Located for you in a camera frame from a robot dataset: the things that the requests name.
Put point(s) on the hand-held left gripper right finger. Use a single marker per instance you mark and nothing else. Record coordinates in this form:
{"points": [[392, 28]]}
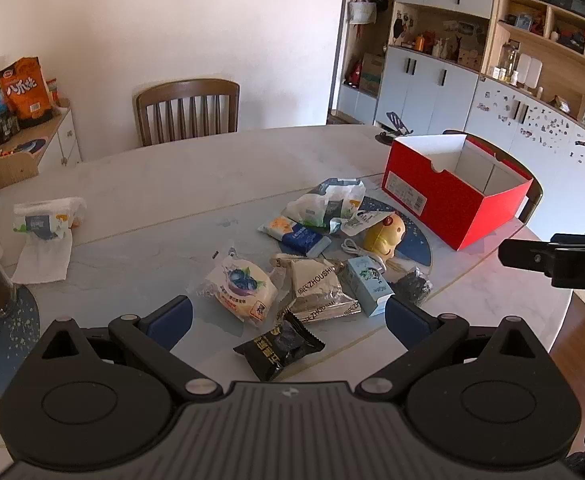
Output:
{"points": [[405, 320]]}

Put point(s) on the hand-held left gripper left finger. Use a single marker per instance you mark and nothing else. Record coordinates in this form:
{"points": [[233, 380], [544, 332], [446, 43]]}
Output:
{"points": [[172, 320]]}

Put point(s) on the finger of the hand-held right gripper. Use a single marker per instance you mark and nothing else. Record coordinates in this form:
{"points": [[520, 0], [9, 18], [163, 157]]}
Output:
{"points": [[524, 255]]}

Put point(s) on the black textured pouch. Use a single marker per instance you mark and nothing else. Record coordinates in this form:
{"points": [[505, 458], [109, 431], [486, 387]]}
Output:
{"points": [[412, 287]]}

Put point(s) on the light blue small carton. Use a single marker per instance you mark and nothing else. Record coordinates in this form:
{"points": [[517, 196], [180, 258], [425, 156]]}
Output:
{"points": [[367, 285]]}

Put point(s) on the white bread packet blue label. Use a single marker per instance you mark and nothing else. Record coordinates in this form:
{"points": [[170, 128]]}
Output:
{"points": [[237, 285]]}

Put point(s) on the yellow spotted animal toy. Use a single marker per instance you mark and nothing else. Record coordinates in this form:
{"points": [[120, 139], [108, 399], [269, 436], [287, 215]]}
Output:
{"points": [[385, 237]]}

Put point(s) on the red cardboard box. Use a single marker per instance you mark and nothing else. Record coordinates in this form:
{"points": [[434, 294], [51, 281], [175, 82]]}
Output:
{"points": [[437, 210]]}

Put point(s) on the white printed sachet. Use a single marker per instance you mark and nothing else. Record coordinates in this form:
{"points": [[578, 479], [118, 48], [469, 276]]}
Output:
{"points": [[362, 222]]}

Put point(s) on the black snack packet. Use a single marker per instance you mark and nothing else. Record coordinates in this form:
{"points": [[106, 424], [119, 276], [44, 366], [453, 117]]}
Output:
{"points": [[277, 350]]}

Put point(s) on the small blue orange packet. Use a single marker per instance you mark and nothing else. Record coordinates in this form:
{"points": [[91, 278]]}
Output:
{"points": [[297, 240]]}

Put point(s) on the white green snack bag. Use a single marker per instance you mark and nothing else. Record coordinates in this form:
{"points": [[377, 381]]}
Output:
{"points": [[322, 205]]}

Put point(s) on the white marble desktop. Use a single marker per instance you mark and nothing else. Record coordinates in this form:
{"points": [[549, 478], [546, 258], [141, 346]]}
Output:
{"points": [[172, 200]]}

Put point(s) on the wooden slat-back chair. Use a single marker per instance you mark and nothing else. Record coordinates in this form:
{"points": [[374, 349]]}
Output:
{"points": [[534, 202], [187, 92]]}

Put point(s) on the white tissue sheet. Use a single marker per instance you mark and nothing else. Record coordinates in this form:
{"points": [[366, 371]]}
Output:
{"points": [[42, 260]]}

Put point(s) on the round blue speckled placemat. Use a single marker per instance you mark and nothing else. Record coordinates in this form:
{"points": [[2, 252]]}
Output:
{"points": [[17, 340]]}

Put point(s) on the opened white tissue pack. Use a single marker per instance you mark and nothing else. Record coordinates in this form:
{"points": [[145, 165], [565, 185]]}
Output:
{"points": [[37, 220]]}

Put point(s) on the purple phone stand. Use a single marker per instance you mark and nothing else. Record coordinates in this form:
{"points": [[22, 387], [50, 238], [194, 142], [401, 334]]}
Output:
{"points": [[395, 137]]}

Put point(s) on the white wooden side cabinet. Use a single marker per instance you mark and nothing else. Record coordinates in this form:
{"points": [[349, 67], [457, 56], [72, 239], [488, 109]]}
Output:
{"points": [[65, 140]]}

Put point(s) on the round blue dish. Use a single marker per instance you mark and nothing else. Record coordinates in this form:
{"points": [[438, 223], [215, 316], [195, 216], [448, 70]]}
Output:
{"points": [[30, 147]]}

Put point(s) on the brown cardboard box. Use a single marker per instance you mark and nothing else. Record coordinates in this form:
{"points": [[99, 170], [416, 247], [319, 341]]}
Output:
{"points": [[372, 72]]}

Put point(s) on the red bag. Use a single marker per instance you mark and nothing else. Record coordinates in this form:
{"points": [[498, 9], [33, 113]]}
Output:
{"points": [[355, 72]]}

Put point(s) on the dark printed package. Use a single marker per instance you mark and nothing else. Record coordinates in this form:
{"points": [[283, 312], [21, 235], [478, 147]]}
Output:
{"points": [[5, 127]]}

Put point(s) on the orange snack bag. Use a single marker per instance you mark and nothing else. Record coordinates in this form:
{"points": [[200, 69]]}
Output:
{"points": [[25, 92]]}

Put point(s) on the hanging tote bag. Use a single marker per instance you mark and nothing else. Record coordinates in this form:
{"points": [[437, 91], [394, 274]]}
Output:
{"points": [[362, 10]]}

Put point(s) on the large white wood wall cabinet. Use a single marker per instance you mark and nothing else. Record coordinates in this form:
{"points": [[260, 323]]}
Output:
{"points": [[422, 85]]}

